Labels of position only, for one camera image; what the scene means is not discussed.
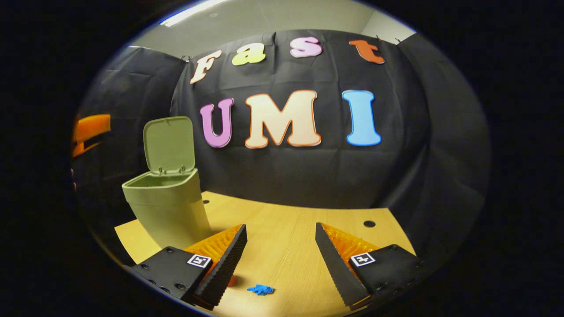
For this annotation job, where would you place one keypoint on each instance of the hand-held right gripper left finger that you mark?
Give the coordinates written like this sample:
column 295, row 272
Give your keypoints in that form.
column 222, row 268

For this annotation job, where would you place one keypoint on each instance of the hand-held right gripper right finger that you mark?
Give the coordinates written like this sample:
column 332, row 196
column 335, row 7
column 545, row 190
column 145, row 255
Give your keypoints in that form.
column 337, row 268

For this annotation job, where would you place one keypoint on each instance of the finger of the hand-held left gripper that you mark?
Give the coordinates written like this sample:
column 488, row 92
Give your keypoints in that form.
column 92, row 127

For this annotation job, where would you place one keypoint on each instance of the red pop can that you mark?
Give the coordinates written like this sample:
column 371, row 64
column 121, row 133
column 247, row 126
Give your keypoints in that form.
column 232, row 281

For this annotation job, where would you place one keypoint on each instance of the blue paper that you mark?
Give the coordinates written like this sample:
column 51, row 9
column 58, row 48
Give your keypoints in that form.
column 261, row 289

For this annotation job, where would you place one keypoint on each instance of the pale green garbage bin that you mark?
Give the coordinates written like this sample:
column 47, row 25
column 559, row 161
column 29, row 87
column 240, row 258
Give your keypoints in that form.
column 172, row 211

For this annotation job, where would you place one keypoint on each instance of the wooden desktop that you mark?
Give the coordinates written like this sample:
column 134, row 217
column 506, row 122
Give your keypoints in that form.
column 286, row 237

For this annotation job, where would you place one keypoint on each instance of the black backdrop cloth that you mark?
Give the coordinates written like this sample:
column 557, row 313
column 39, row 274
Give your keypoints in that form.
column 396, row 167

